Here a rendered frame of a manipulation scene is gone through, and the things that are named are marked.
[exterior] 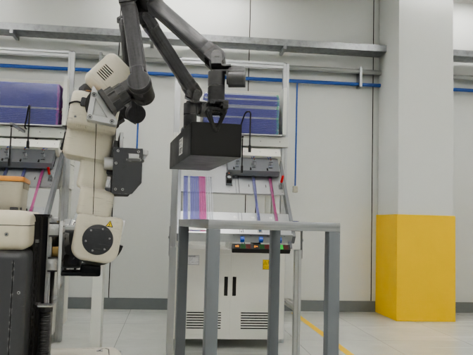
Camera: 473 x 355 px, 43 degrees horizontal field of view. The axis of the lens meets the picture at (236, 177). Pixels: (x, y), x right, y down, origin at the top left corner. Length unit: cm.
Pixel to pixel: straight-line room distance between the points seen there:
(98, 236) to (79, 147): 32
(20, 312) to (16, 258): 17
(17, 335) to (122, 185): 58
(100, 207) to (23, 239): 30
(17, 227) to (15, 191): 20
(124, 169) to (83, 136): 19
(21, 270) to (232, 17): 420
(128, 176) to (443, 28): 410
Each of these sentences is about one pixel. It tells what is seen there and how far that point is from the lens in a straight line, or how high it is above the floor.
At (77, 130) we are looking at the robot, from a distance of 216.
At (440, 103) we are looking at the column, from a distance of 554.
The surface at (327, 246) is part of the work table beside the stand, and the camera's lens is 203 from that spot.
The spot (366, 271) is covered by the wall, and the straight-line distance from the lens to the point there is 576.
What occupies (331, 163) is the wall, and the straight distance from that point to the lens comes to 567.
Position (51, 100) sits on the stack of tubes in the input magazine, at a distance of 408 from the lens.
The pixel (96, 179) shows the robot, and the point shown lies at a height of 93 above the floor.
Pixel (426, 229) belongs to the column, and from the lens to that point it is 537.
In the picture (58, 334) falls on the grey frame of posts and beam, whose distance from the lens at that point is 412.
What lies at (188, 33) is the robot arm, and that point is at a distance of 212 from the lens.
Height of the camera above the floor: 79
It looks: 4 degrees up
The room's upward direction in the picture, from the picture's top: 2 degrees clockwise
